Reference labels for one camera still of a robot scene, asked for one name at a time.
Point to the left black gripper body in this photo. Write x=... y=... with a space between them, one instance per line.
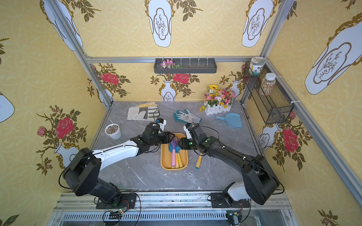
x=167 y=137

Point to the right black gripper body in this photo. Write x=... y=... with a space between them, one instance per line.
x=184 y=142

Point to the blue rake yellow handle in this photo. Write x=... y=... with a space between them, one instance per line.
x=170 y=147
x=199 y=160
x=179 y=163

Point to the purple rake pink handle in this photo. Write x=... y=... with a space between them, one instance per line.
x=174 y=143

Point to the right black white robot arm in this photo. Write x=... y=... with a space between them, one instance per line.
x=259 y=181

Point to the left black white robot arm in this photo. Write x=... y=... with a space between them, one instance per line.
x=82 y=174

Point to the white grey leather work glove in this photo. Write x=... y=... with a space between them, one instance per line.
x=143 y=112

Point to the teal white garden glove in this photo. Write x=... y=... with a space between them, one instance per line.
x=186 y=117

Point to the white cup with pebbles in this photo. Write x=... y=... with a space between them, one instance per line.
x=113 y=131

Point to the light blue dustpan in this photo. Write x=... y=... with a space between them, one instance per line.
x=233 y=120

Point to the white fence flower planter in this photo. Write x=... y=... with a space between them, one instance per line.
x=217 y=100

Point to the small pink flowers on shelf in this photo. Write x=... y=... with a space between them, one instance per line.
x=169 y=64

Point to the clear jar white lid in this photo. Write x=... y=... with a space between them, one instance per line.
x=267 y=84

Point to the jar with green label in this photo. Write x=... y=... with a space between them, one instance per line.
x=256 y=65

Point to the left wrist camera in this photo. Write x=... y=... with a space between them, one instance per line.
x=162 y=123

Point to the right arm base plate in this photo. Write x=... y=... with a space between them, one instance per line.
x=226 y=200

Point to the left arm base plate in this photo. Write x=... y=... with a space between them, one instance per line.
x=123 y=200

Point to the aluminium front rail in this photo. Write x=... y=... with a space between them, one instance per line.
x=172 y=206

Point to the grey wall shelf tray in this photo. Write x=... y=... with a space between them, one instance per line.
x=188 y=65

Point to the black wire mesh basket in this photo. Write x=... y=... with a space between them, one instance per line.
x=274 y=107

